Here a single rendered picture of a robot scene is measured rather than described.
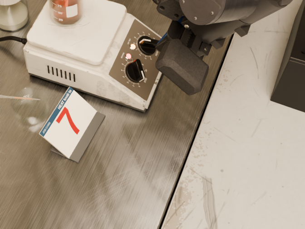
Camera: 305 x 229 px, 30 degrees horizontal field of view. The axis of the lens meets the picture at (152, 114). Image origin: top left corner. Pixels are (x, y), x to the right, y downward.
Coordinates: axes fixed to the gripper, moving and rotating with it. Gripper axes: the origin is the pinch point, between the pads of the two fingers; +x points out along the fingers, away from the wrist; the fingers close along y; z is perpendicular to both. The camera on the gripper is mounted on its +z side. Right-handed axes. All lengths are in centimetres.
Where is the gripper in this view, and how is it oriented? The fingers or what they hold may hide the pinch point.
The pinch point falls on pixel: (174, 38)
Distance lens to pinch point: 74.4
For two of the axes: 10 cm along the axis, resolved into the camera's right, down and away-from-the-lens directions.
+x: -6.0, 2.6, 7.5
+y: -3.4, 7.7, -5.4
